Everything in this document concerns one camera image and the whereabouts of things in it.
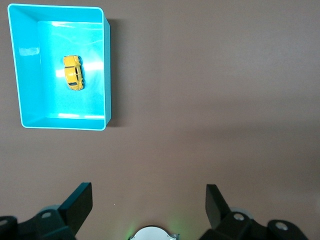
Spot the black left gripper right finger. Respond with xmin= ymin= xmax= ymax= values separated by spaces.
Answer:
xmin=199 ymin=184 xmax=311 ymax=240

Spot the yellow beetle toy car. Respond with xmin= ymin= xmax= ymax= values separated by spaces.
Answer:
xmin=62 ymin=54 xmax=85 ymax=91

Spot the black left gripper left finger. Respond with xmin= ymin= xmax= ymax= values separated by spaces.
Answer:
xmin=0 ymin=182 xmax=93 ymax=240

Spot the cyan plastic bin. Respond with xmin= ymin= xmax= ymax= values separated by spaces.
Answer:
xmin=7 ymin=3 xmax=112 ymax=131

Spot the brown table mat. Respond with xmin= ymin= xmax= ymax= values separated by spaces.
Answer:
xmin=0 ymin=0 xmax=320 ymax=240

